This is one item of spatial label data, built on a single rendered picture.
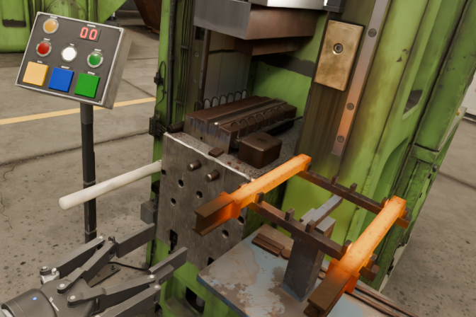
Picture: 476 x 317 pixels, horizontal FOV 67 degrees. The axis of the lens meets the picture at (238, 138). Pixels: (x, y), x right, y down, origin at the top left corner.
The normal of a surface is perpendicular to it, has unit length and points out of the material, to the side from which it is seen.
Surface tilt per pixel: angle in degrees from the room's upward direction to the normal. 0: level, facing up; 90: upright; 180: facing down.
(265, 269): 0
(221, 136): 90
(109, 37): 60
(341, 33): 90
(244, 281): 0
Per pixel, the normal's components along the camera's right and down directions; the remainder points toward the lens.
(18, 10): 0.62, 0.41
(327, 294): 0.15, -0.90
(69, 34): -0.11, -0.12
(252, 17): 0.78, 0.37
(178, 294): -0.61, 0.25
